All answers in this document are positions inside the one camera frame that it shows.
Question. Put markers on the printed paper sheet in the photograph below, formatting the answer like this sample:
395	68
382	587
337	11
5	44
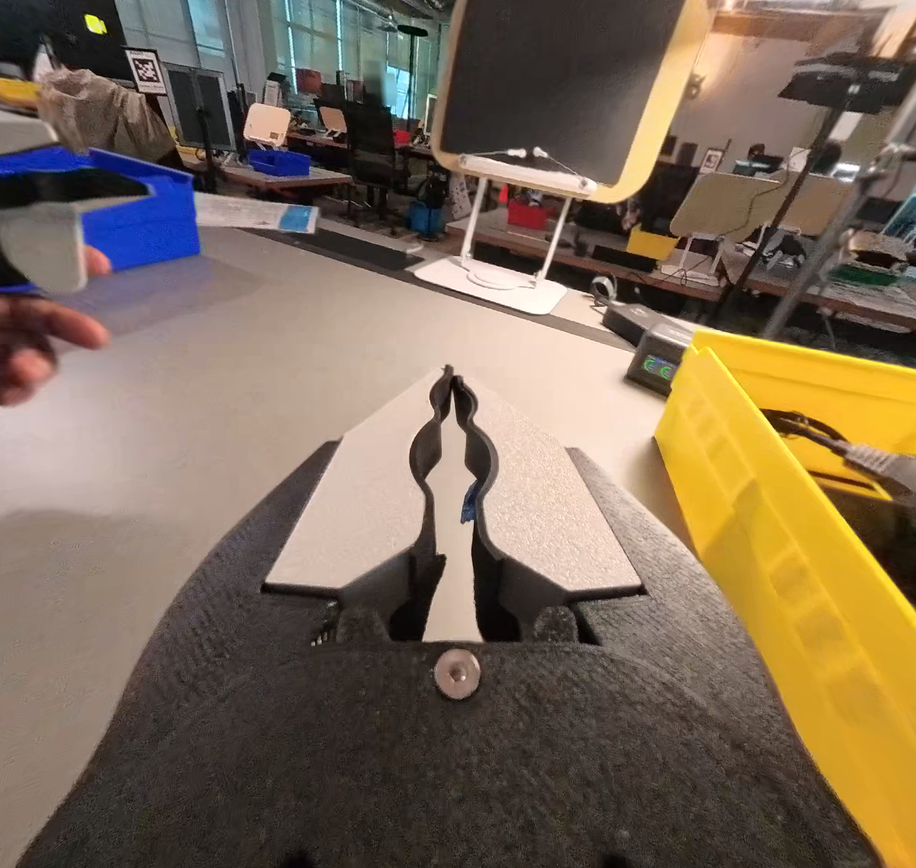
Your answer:
243	211

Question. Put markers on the pale desk divider panel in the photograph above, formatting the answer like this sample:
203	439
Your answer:
722	203

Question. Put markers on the black tripod stand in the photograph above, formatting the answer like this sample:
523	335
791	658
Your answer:
850	82

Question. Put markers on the blue plastic bin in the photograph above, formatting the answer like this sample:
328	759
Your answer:
142	238
279	163

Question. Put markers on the black office chair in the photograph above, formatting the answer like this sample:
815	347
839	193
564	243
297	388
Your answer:
371	139

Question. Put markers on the small yellow bin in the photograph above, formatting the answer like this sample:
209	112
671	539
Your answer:
651	246

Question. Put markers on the background desk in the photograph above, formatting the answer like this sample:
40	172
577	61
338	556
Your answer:
300	176

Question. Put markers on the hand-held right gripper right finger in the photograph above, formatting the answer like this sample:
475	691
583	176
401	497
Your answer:
557	525

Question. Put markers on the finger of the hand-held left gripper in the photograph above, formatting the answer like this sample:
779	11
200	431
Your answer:
85	203
24	132

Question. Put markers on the large black screen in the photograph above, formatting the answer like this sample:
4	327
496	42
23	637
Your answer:
50	2

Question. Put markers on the person's left hand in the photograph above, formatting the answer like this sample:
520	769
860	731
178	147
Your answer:
35	332

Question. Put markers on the white boxy device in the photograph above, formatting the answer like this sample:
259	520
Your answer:
266	125

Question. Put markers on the printed tag sign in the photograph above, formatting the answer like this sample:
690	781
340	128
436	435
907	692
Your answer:
146	71

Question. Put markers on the yellow plastic bin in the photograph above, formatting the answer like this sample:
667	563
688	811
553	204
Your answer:
786	597

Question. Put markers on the dark flat device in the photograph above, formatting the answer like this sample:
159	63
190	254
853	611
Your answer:
628	321
658	368

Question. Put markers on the red plastic bin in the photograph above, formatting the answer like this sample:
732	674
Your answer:
529	214

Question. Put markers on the blue bag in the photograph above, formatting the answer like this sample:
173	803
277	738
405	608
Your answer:
425	221

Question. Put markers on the black floor lamp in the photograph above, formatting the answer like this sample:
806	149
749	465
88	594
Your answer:
412	31

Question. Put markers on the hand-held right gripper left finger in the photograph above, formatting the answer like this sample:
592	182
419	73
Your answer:
350	517

